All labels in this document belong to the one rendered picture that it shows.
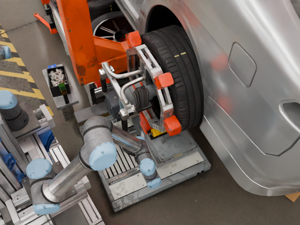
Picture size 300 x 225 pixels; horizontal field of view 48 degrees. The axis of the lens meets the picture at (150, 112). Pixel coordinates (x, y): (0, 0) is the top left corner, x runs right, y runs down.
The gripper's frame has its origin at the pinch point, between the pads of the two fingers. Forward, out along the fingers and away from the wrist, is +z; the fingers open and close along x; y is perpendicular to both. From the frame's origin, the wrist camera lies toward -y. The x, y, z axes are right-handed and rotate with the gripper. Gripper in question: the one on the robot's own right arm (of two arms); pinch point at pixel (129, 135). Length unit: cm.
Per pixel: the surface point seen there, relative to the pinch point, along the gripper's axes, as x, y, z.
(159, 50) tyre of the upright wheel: -30, 34, 24
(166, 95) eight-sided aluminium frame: -25.7, 18.6, 4.3
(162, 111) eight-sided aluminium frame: -21.0, 11.3, -0.3
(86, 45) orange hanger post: 0, 8, 74
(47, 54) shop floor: 23, -79, 176
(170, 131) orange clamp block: -21.5, 3.7, -10.0
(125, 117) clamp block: -0.6, 10.1, 6.1
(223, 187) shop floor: -64, -85, -25
